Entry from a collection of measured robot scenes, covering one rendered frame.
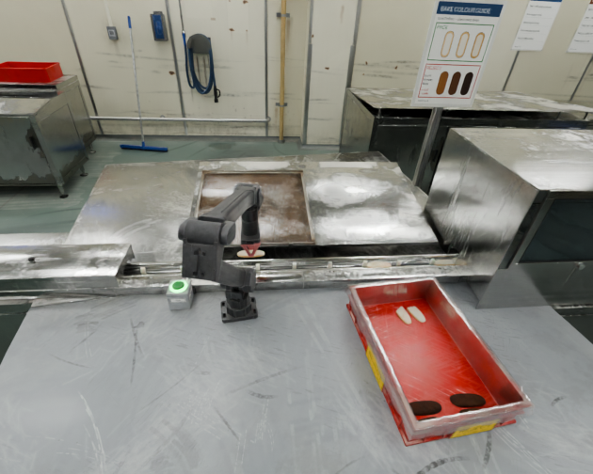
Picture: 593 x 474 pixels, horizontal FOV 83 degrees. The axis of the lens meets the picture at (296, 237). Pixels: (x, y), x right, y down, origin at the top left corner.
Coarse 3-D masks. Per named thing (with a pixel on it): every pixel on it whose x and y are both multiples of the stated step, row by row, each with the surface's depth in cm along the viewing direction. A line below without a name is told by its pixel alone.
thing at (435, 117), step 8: (432, 112) 175; (440, 112) 172; (432, 120) 175; (432, 128) 177; (432, 136) 180; (424, 144) 185; (432, 144) 183; (424, 152) 185; (424, 160) 188; (416, 168) 194; (424, 168) 191; (416, 176) 194; (416, 184) 197
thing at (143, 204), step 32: (192, 160) 213; (224, 160) 215; (256, 160) 217; (288, 160) 219; (320, 160) 222; (352, 160) 224; (384, 160) 227; (96, 192) 175; (128, 192) 176; (160, 192) 178; (192, 192) 179; (416, 192) 191; (96, 224) 152; (128, 224) 153; (160, 224) 154; (160, 256) 136; (224, 256) 138; (288, 256) 139; (320, 256) 140; (352, 256) 141
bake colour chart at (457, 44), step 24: (456, 0) 143; (480, 0) 144; (504, 0) 145; (432, 24) 148; (456, 24) 149; (480, 24) 150; (432, 48) 153; (456, 48) 154; (480, 48) 155; (432, 72) 160; (456, 72) 161; (480, 72) 162; (432, 96) 166; (456, 96) 167
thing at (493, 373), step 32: (352, 288) 111; (384, 288) 114; (416, 288) 118; (448, 320) 109; (384, 352) 92; (480, 352) 96; (384, 384) 89; (512, 384) 86; (448, 416) 78; (480, 416) 79; (512, 416) 81
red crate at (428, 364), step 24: (384, 312) 116; (408, 312) 117; (432, 312) 117; (360, 336) 106; (384, 336) 108; (408, 336) 109; (432, 336) 109; (408, 360) 101; (432, 360) 102; (456, 360) 102; (408, 384) 95; (432, 384) 95; (456, 384) 96; (480, 384) 96; (456, 408) 90
